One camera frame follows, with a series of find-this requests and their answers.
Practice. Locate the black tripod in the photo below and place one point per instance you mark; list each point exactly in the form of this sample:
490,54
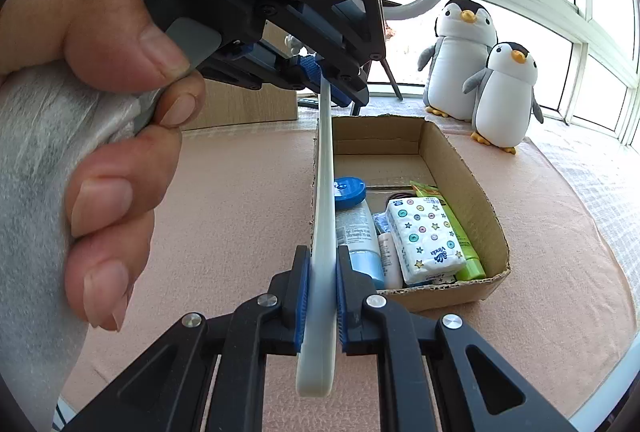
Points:
392,81

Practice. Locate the white bottle grey cap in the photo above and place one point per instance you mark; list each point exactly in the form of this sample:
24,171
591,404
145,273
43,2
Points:
390,259

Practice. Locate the white massage stick grey balls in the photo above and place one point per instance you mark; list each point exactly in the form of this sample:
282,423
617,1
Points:
320,262

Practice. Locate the tall wooden board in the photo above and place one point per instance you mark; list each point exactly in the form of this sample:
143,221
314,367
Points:
240,106

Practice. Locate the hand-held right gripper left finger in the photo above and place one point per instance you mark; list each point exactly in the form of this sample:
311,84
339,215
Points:
300,302

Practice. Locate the person's left hand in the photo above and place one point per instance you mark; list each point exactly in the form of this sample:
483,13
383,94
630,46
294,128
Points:
90,16

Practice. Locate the blue carded pin package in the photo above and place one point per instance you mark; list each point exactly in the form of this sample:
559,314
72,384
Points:
381,224

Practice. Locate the white tube blue cap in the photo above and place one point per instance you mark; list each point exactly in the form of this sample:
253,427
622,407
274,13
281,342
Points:
355,232

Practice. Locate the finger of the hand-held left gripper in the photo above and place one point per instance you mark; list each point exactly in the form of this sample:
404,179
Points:
340,91
307,74

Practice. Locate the small penguin plush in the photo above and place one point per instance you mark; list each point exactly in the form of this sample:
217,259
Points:
502,101

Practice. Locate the pink felt mat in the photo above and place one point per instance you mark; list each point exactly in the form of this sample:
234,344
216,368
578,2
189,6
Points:
525,337

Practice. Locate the large penguin plush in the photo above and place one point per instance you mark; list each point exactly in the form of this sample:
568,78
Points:
457,61

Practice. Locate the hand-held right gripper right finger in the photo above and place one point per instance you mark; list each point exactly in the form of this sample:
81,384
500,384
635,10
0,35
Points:
342,307

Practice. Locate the cardboard box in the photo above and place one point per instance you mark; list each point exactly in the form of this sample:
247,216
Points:
440,294

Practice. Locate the green tube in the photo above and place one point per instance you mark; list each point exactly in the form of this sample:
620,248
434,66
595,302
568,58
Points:
462,237

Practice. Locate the white patterned tissue pack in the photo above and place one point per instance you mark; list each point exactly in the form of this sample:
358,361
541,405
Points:
425,237

